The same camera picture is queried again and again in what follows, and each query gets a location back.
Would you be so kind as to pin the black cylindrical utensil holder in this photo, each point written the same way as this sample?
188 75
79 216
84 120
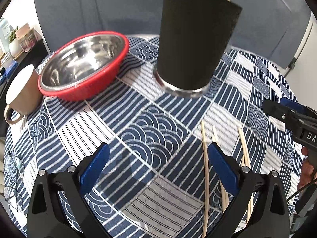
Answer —
193 37

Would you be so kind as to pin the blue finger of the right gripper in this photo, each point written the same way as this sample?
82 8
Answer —
292 105
278 111

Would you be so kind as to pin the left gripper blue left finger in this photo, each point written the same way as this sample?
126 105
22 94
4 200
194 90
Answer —
46 217

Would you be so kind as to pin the small potted plant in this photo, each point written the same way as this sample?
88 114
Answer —
14 46

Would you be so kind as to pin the red steel bowl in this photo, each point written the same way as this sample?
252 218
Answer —
84 66

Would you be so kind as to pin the blue box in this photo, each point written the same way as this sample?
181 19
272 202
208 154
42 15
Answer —
6 73

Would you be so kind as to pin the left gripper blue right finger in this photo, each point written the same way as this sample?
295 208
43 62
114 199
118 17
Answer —
270 217

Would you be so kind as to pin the blue patterned tablecloth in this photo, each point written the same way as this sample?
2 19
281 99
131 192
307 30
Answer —
154 183

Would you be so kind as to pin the person's right hand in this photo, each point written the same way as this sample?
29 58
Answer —
307 174

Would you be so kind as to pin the grey fabric backdrop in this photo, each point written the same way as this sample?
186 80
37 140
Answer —
273 29

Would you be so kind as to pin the pink candle jar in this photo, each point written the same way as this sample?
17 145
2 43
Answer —
27 37

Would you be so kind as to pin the beige ceramic mug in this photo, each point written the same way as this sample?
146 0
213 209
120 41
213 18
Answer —
23 95

